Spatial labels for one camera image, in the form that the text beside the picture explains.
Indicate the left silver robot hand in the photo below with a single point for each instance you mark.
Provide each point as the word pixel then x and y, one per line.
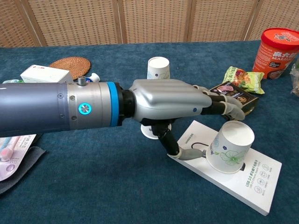
pixel 168 98

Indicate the white floral paper cup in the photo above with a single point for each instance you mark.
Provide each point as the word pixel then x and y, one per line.
pixel 146 131
pixel 230 149
pixel 157 67

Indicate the blue white toothpaste tube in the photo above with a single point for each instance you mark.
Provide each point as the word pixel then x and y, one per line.
pixel 93 77

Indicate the black glossy packet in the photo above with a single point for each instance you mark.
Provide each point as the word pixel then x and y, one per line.
pixel 246 98

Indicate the green snack packet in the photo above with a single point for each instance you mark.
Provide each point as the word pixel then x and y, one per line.
pixel 245 79

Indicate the blue table cloth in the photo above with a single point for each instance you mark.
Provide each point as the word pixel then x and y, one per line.
pixel 116 182

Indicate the round woven rattan coaster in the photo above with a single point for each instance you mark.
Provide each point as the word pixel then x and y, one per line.
pixel 70 65

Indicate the red instant noodle tub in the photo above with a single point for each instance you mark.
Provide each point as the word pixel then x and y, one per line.
pixel 273 53

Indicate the woven bamboo folding screen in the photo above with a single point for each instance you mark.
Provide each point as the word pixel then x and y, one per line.
pixel 81 21

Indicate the white USB hub box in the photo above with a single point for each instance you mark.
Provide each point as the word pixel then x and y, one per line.
pixel 245 193

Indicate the white stapler box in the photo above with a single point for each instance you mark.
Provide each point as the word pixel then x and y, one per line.
pixel 44 74

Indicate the grey cloth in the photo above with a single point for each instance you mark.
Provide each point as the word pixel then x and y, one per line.
pixel 30 163

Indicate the green wet wipes pack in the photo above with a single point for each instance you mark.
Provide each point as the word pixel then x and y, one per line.
pixel 10 81

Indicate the pink blue toothbrush pack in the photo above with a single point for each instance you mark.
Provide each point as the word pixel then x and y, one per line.
pixel 14 154

